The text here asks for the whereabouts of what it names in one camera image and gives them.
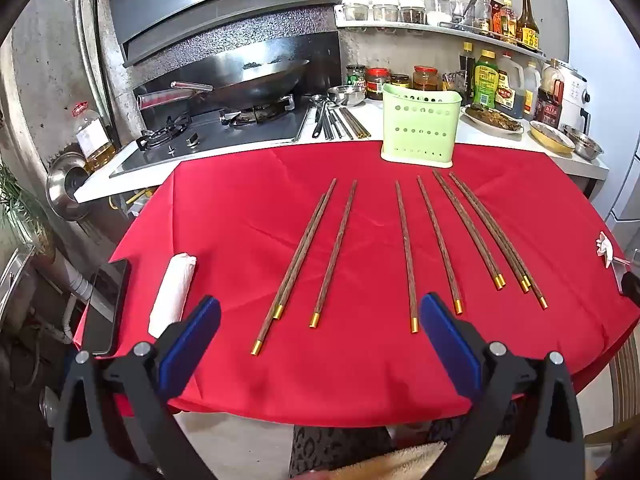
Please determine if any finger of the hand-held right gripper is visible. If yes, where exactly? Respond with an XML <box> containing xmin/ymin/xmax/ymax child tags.
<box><xmin>620</xmin><ymin>271</ymin><xmax>640</xmax><ymax>309</ymax></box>

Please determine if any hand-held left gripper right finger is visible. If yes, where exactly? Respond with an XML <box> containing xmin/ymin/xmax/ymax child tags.
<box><xmin>419</xmin><ymin>291</ymin><xmax>587</xmax><ymax>480</ymax></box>

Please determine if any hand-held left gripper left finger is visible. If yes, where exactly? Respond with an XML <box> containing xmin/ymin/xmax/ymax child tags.
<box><xmin>50</xmin><ymin>296</ymin><xmax>222</xmax><ymax>480</ymax></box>

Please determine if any wooden chopstick gold tip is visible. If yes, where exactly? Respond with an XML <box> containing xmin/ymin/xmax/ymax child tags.
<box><xmin>432</xmin><ymin>170</ymin><xmax>507</xmax><ymax>292</ymax></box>
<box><xmin>448</xmin><ymin>172</ymin><xmax>531</xmax><ymax>294</ymax></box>
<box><xmin>450</xmin><ymin>172</ymin><xmax>549</xmax><ymax>310</ymax></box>
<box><xmin>251</xmin><ymin>192</ymin><xmax>328</xmax><ymax>357</ymax></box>
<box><xmin>272</xmin><ymin>178</ymin><xmax>338</xmax><ymax>321</ymax></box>
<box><xmin>416</xmin><ymin>175</ymin><xmax>465</xmax><ymax>317</ymax></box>
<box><xmin>309</xmin><ymin>180</ymin><xmax>359</xmax><ymax>330</ymax></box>
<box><xmin>394</xmin><ymin>180</ymin><xmax>420</xmax><ymax>334</ymax></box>

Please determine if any green perforated utensil holder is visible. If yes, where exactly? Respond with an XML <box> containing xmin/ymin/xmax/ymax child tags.
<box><xmin>381</xmin><ymin>83</ymin><xmax>462</xmax><ymax>168</ymax></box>

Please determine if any white crumpled tissue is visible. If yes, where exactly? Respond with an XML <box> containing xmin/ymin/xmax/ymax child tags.
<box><xmin>595</xmin><ymin>232</ymin><xmax>632</xmax><ymax>268</ymax></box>

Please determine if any white rolled towel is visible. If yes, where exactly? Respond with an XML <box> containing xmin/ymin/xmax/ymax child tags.
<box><xmin>148</xmin><ymin>253</ymin><xmax>197</xmax><ymax>341</ymax></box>

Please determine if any black smartphone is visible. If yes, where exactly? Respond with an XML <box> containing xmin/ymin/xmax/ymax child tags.
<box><xmin>82</xmin><ymin>258</ymin><xmax>132</xmax><ymax>358</ymax></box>

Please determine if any wooden chair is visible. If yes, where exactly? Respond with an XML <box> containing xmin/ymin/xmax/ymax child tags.
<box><xmin>582</xmin><ymin>345</ymin><xmax>640</xmax><ymax>448</ymax></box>

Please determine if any white drain pipe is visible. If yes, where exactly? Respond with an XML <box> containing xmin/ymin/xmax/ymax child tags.
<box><xmin>50</xmin><ymin>255</ymin><xmax>96</xmax><ymax>346</ymax></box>

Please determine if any red tablecloth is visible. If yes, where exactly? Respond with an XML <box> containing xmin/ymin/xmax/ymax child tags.
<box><xmin>72</xmin><ymin>141</ymin><xmax>640</xmax><ymax>428</ymax></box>

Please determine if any dark patterned mat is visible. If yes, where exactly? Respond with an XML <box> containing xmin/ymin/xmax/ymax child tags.
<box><xmin>292</xmin><ymin>412</ymin><xmax>521</xmax><ymax>478</ymax></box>

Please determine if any steel bowl with food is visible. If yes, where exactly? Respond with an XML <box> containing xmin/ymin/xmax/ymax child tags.
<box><xmin>562</xmin><ymin>125</ymin><xmax>605</xmax><ymax>161</ymax></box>

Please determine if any yellow bowl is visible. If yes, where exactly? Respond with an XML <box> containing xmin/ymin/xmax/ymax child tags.
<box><xmin>529</xmin><ymin>120</ymin><xmax>576</xmax><ymax>156</ymax></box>

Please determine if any steel pot lid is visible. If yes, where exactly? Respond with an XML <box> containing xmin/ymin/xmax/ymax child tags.
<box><xmin>46</xmin><ymin>152</ymin><xmax>93</xmax><ymax>222</ymax></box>

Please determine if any white kitchen appliance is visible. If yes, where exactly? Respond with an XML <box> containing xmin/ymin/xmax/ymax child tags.
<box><xmin>555</xmin><ymin>60</ymin><xmax>592</xmax><ymax>133</ymax></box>

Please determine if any gas stove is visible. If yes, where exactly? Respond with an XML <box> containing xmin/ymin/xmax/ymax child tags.
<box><xmin>109</xmin><ymin>94</ymin><xmax>313</xmax><ymax>178</ymax></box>

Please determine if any green plant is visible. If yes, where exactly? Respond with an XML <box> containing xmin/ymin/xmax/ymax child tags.
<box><xmin>0</xmin><ymin>162</ymin><xmax>56</xmax><ymax>261</ymax></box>

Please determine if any plate of food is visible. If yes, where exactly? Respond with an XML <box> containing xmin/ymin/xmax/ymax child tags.
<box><xmin>460</xmin><ymin>104</ymin><xmax>525</xmax><ymax>136</ymax></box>

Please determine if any clear cooking oil bottle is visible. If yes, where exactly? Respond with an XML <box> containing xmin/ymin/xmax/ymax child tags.
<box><xmin>75</xmin><ymin>101</ymin><xmax>117</xmax><ymax>173</ymax></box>

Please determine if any clear plastic jug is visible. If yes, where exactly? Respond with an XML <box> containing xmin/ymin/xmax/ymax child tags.
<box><xmin>522</xmin><ymin>60</ymin><xmax>543</xmax><ymax>116</ymax></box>

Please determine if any white refrigerator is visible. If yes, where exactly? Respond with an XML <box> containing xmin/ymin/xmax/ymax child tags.
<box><xmin>560</xmin><ymin>0</ymin><xmax>640</xmax><ymax>231</ymax></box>

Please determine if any row of metal chopsticks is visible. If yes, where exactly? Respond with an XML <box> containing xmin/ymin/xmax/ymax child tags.
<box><xmin>334</xmin><ymin>106</ymin><xmax>372</xmax><ymax>141</ymax></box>

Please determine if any white kitchen counter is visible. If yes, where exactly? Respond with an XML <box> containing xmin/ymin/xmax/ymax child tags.
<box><xmin>72</xmin><ymin>92</ymin><xmax>611</xmax><ymax>206</ymax></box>

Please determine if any green plastic bottle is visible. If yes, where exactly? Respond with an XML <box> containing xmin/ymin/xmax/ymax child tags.
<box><xmin>472</xmin><ymin>50</ymin><xmax>498</xmax><ymax>110</ymax></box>

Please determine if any clear plastic container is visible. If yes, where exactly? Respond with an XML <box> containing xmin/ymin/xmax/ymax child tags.
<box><xmin>442</xmin><ymin>71</ymin><xmax>468</xmax><ymax>98</ymax></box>

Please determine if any steel ladle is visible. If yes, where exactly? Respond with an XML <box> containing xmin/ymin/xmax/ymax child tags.
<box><xmin>309</xmin><ymin>94</ymin><xmax>331</xmax><ymax>139</ymax></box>

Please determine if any orange sauce jar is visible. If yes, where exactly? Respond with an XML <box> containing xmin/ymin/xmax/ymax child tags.
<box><xmin>412</xmin><ymin>65</ymin><xmax>441</xmax><ymax>92</ymax></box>

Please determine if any red lid chili jar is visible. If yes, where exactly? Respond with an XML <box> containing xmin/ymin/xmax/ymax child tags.
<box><xmin>365</xmin><ymin>67</ymin><xmax>392</xmax><ymax>101</ymax></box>

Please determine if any small steel bowl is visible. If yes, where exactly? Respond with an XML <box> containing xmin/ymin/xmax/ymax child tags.
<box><xmin>327</xmin><ymin>85</ymin><xmax>367</xmax><ymax>107</ymax></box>

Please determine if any steel wok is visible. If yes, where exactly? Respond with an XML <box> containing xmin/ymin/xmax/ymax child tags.
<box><xmin>134</xmin><ymin>57</ymin><xmax>312</xmax><ymax>111</ymax></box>

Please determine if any dark soy sauce bottle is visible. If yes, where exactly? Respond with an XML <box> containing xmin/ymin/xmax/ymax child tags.
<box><xmin>459</xmin><ymin>42</ymin><xmax>477</xmax><ymax>101</ymax></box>

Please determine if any tall dark bottle yellow label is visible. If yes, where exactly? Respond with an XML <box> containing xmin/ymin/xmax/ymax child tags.
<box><xmin>516</xmin><ymin>0</ymin><xmax>541</xmax><ymax>51</ymax></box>

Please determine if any clear glass utensil cup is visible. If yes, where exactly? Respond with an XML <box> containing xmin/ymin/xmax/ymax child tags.
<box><xmin>454</xmin><ymin>0</ymin><xmax>493</xmax><ymax>33</ymax></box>

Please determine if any large glass jar red lid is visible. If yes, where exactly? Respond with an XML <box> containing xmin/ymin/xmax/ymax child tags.
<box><xmin>425</xmin><ymin>0</ymin><xmax>452</xmax><ymax>27</ymax></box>

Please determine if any steel range hood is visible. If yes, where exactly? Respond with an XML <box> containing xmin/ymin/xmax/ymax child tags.
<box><xmin>65</xmin><ymin>0</ymin><xmax>341</xmax><ymax>68</ymax></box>

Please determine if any white wall shelf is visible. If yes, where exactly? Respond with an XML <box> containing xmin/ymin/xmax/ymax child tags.
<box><xmin>335</xmin><ymin>20</ymin><xmax>546</xmax><ymax>56</ymax></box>

